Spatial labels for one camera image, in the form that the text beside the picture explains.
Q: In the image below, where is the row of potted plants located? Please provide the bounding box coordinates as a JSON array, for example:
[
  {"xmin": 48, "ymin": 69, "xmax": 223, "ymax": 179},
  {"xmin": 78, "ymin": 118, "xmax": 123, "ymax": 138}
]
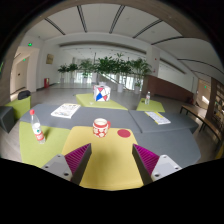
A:
[{"xmin": 58, "ymin": 54, "xmax": 152, "ymax": 89}]

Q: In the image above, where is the white red blue cube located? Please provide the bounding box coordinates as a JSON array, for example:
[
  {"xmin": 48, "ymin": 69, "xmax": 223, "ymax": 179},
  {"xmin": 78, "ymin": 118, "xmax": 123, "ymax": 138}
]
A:
[{"xmin": 93, "ymin": 85, "xmax": 111, "ymax": 102}]

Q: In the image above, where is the black backpack on seat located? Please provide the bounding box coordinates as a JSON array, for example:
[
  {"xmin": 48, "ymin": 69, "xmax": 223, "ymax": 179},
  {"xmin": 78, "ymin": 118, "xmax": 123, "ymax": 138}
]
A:
[{"xmin": 18, "ymin": 90, "xmax": 31, "ymax": 100}]

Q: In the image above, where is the wooden bench right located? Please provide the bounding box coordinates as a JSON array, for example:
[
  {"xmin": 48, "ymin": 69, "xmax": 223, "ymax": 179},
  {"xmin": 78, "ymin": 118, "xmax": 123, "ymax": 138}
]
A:
[{"xmin": 180, "ymin": 105, "xmax": 222, "ymax": 150}]

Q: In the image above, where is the framed wall picture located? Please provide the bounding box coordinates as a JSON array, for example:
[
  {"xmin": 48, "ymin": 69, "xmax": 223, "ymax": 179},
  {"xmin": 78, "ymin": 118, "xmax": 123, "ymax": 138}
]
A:
[{"xmin": 46, "ymin": 54, "xmax": 54, "ymax": 64}]

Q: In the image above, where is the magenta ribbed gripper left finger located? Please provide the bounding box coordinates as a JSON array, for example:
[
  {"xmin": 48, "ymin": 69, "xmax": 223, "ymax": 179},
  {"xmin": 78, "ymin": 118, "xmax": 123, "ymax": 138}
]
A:
[{"xmin": 42, "ymin": 144, "xmax": 92, "ymax": 185}]

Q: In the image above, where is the red fire extinguisher box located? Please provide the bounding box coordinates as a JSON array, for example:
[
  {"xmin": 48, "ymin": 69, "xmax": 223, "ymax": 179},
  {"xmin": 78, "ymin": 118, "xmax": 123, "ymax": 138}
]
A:
[{"xmin": 44, "ymin": 78, "xmax": 49, "ymax": 88}]

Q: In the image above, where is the grey modular seat platform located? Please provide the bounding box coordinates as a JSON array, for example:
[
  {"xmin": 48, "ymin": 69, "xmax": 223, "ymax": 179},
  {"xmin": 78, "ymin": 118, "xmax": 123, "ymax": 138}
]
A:
[{"xmin": 19, "ymin": 104, "xmax": 201, "ymax": 168}]

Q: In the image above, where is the open magazine on seat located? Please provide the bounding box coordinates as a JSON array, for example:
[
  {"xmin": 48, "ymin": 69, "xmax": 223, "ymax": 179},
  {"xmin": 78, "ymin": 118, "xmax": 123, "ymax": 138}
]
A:
[{"xmin": 51, "ymin": 103, "xmax": 80, "ymax": 119}]

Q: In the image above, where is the plastic water bottle red cap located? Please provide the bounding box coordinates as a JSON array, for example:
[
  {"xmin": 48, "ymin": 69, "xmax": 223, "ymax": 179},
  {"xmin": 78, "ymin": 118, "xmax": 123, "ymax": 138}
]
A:
[{"xmin": 30, "ymin": 109, "xmax": 45, "ymax": 144}]

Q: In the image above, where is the red round coaster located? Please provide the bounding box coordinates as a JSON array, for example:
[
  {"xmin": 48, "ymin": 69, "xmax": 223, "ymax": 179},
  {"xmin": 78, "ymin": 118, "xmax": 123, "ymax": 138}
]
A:
[{"xmin": 117, "ymin": 129, "xmax": 131, "ymax": 138}]

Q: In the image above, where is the yellow modular seat block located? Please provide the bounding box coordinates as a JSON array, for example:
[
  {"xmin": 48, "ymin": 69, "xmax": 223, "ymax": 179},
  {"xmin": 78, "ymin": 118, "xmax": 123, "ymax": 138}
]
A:
[{"xmin": 62, "ymin": 126, "xmax": 143, "ymax": 190}]

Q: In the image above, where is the green seat block left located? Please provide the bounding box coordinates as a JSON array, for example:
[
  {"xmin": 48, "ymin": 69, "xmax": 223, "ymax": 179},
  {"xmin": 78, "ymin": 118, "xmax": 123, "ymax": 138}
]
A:
[{"xmin": 7, "ymin": 96, "xmax": 31, "ymax": 120}]

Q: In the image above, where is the red white patterned mug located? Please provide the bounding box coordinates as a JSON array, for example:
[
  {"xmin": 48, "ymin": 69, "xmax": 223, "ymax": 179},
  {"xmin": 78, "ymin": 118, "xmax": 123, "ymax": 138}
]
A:
[{"xmin": 93, "ymin": 118, "xmax": 111, "ymax": 138}]

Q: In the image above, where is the small distant water bottle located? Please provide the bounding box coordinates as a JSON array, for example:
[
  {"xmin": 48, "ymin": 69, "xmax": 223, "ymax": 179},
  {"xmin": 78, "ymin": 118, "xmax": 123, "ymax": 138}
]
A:
[{"xmin": 145, "ymin": 91, "xmax": 151, "ymax": 105}]

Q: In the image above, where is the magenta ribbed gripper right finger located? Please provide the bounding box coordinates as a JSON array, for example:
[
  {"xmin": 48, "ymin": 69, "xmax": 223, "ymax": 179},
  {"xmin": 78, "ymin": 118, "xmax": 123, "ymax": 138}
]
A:
[{"xmin": 132, "ymin": 144, "xmax": 181, "ymax": 185}]

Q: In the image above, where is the green seat block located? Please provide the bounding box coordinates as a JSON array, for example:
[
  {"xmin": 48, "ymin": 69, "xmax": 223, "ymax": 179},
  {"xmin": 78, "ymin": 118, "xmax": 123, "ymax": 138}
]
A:
[
  {"xmin": 76, "ymin": 93, "xmax": 126, "ymax": 110},
  {"xmin": 137, "ymin": 98, "xmax": 165, "ymax": 112},
  {"xmin": 7, "ymin": 96, "xmax": 31, "ymax": 120}
]

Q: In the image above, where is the dark grey chair left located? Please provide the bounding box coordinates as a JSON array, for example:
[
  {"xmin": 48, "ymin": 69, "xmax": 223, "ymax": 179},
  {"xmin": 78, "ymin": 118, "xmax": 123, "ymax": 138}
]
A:
[{"xmin": 0, "ymin": 106, "xmax": 14, "ymax": 133}]

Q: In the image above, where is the green seat block far centre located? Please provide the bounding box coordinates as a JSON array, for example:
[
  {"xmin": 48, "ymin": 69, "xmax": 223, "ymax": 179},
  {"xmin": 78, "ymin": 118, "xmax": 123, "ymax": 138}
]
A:
[{"xmin": 76, "ymin": 93, "xmax": 126, "ymax": 110}]

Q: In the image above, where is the yellow booklet on grey seat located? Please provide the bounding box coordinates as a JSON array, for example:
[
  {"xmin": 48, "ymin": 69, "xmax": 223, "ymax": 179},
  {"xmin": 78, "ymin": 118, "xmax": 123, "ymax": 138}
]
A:
[{"xmin": 146, "ymin": 112, "xmax": 171, "ymax": 125}]

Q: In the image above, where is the green seat block far right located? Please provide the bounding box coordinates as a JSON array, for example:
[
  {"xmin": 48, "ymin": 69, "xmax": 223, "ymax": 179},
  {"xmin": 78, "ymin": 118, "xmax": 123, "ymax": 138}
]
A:
[{"xmin": 137, "ymin": 98, "xmax": 165, "ymax": 112}]

